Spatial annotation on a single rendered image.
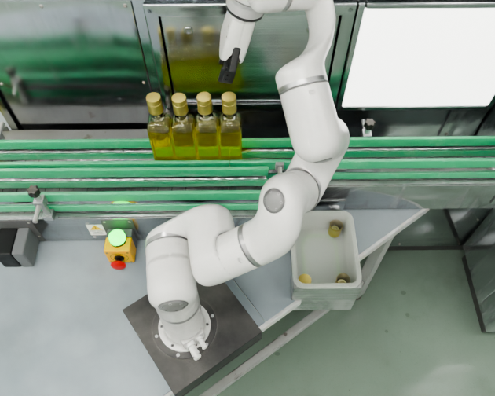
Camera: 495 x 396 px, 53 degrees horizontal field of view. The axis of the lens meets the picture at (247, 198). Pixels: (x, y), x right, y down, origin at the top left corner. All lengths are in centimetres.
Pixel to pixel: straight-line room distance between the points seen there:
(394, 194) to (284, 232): 67
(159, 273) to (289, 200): 31
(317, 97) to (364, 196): 66
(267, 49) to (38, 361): 95
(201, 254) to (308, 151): 27
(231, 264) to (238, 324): 38
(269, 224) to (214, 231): 14
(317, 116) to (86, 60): 73
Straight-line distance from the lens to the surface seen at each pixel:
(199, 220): 94
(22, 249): 142
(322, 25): 89
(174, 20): 119
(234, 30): 98
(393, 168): 137
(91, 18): 127
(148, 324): 127
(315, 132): 80
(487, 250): 212
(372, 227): 147
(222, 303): 126
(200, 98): 116
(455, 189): 148
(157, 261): 98
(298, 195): 81
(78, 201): 133
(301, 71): 82
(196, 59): 126
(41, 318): 142
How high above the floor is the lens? 199
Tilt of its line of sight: 57 degrees down
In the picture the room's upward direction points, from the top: straight up
